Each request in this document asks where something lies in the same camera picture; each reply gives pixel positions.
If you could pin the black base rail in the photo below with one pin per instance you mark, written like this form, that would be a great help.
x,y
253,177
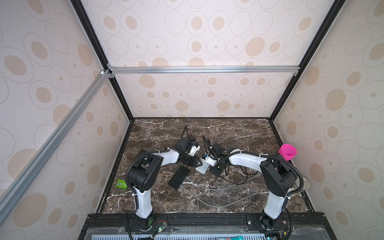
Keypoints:
x,y
251,222

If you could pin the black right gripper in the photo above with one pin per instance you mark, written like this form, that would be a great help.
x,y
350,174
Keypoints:
x,y
216,173

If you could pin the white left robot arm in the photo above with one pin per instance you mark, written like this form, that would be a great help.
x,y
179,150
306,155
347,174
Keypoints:
x,y
142,174

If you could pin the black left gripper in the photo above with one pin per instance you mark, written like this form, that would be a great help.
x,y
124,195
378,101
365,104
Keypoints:
x,y
194,162

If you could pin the pink plastic goblet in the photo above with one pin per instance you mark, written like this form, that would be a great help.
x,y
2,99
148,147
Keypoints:
x,y
288,152

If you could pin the silver horizontal aluminium bar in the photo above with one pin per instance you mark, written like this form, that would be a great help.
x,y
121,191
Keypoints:
x,y
199,70

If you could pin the black vertical frame post left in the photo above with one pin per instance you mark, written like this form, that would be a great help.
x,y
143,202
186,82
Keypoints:
x,y
96,44

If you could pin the black vertical frame post right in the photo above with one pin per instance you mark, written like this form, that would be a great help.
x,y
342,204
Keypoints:
x,y
324,28

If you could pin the green snack packet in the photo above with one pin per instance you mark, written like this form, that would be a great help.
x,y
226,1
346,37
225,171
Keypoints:
x,y
121,184

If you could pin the silver diagonal aluminium bar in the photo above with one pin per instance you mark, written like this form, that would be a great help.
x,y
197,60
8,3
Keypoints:
x,y
24,180

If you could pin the black vertical frame post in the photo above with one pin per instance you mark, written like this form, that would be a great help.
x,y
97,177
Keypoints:
x,y
324,28
96,44

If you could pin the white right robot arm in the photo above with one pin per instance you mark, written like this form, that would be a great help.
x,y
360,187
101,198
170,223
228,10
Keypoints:
x,y
282,178

